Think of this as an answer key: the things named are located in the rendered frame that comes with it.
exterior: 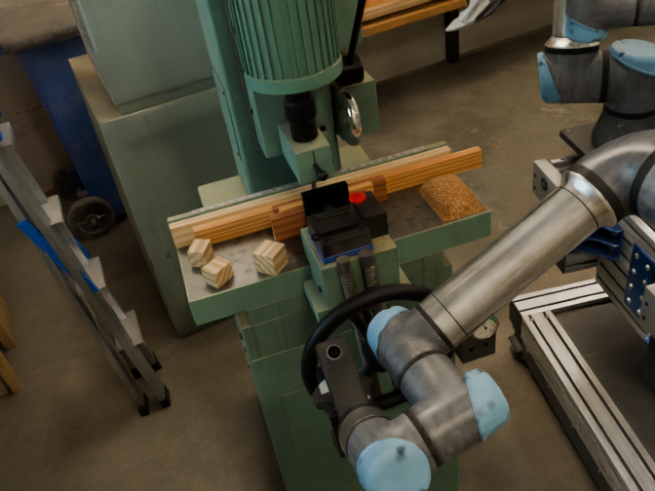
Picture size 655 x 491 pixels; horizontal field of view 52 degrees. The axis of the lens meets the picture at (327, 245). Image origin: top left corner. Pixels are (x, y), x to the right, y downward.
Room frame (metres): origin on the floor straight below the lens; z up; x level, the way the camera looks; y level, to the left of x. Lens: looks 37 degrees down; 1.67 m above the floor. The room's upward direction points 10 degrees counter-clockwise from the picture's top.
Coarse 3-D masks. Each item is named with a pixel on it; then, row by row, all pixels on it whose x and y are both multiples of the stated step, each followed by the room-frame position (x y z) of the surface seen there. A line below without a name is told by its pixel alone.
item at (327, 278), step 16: (304, 240) 0.99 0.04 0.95; (384, 240) 0.94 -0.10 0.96; (320, 256) 0.93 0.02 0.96; (352, 256) 0.91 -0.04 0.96; (384, 256) 0.91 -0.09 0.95; (320, 272) 0.89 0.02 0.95; (336, 272) 0.89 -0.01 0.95; (384, 272) 0.91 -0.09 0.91; (320, 288) 0.91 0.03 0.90; (336, 288) 0.89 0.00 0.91; (336, 304) 0.89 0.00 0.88
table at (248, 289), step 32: (416, 192) 1.16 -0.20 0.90; (416, 224) 1.05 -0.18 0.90; (448, 224) 1.04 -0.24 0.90; (480, 224) 1.05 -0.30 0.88; (224, 256) 1.05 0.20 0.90; (288, 256) 1.02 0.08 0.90; (416, 256) 1.02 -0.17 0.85; (192, 288) 0.97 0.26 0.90; (224, 288) 0.96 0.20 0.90; (256, 288) 0.96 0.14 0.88; (288, 288) 0.97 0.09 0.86; (320, 320) 0.88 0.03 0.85
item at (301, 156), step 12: (288, 132) 1.19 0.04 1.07; (288, 144) 1.15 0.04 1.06; (300, 144) 1.13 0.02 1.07; (312, 144) 1.12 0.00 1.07; (324, 144) 1.12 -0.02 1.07; (288, 156) 1.18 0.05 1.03; (300, 156) 1.10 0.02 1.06; (312, 156) 1.11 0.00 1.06; (324, 156) 1.11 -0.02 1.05; (300, 168) 1.10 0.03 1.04; (312, 168) 1.11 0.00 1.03; (324, 168) 1.11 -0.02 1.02; (300, 180) 1.10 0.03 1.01; (312, 180) 1.10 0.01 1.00
